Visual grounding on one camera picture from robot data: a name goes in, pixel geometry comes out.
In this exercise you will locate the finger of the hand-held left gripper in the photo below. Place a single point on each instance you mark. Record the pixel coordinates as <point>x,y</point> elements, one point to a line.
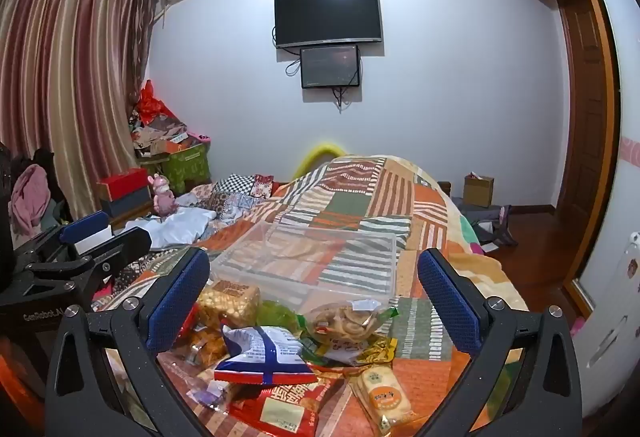
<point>85,224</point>
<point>127,242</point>

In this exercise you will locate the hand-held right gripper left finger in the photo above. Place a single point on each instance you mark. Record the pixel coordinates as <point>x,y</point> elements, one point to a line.
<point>177,303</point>

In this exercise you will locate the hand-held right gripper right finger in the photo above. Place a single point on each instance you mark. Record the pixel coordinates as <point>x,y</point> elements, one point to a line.
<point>446,303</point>

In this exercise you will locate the brown crispy snack packet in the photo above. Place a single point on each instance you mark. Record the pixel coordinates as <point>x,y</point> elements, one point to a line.
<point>227,302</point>

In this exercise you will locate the orange snack packet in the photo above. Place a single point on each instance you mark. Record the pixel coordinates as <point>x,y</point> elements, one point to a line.
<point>206,344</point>

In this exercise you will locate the blue white red snack packet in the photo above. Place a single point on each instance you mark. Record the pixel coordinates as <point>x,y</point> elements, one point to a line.
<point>265,353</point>

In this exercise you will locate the clear bag of round crackers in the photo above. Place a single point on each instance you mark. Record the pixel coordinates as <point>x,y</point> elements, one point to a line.
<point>345,321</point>

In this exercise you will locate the clear plastic container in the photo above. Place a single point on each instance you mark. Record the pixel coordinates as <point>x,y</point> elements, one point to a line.
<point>320,262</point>

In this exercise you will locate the white paper box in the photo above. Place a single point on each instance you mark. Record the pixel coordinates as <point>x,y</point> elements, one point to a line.
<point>96,238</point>

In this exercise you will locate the grey box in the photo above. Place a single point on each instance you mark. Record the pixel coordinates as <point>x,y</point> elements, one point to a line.
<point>129,207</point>

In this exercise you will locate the red box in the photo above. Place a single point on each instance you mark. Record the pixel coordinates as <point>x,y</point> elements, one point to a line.
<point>122,184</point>

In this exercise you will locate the light blue cloth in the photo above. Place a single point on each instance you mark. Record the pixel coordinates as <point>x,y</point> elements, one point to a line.
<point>180,224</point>

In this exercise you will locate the pink plush toy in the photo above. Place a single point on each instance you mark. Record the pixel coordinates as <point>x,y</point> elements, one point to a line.
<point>164,197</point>

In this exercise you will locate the pink cloth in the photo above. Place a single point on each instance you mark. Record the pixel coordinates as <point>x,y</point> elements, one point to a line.
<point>30,199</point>

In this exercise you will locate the black cloth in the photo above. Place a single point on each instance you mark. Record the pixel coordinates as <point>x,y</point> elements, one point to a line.
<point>47,159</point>

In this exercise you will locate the shiny gold snack packet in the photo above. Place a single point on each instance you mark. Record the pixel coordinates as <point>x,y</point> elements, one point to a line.
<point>369,351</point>

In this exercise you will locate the dark clothes heap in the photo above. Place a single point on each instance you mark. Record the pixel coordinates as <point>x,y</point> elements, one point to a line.
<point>492,223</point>

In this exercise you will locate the green patterned box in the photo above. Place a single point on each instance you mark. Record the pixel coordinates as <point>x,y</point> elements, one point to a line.
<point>185,165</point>

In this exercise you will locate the lime green snack packet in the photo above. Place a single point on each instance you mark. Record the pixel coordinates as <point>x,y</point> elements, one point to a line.
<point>276,314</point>

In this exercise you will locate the small purple snack packet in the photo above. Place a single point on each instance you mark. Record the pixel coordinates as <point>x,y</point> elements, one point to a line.
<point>212,397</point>

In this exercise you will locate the yellow rice cracker packet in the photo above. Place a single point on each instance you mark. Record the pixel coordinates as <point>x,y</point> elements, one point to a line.
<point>385,394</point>

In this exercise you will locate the patchwork striped blanket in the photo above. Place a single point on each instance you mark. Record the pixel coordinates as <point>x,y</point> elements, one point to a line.
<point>380,212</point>

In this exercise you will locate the pile of papers and boxes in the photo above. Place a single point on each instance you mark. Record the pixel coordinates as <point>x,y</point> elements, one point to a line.
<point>160,132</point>

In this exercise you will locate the brown paper bag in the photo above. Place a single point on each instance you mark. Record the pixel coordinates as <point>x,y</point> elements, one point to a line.
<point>477,191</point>

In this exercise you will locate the checkered floral cloth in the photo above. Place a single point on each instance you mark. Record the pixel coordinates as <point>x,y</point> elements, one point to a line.
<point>240,189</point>

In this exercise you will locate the striped pink beige curtain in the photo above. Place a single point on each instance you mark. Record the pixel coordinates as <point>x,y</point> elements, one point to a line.
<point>60,92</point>

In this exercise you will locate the red plastic bag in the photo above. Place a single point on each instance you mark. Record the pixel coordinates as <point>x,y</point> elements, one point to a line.
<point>150,104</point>

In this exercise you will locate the large red snack packet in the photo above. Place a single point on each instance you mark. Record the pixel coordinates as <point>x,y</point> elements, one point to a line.
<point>285,406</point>

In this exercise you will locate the white sliding door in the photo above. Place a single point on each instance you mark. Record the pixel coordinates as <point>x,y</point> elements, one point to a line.
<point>615,227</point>

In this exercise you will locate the yellow hoop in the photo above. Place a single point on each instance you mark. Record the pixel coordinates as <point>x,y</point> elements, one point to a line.
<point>322,153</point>

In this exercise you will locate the brown patterned curtain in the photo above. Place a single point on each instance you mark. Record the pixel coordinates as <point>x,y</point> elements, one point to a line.
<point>145,32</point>

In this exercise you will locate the wooden door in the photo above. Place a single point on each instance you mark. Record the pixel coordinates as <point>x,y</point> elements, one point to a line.
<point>582,117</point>

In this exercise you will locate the dark wooden bed frame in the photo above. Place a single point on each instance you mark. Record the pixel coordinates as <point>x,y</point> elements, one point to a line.
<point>445,188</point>

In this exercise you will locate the small black wall monitor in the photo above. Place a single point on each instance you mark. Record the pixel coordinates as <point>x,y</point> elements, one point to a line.
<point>330,67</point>

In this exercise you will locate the black wall television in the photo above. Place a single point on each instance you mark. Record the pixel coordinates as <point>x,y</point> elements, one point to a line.
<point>327,17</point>

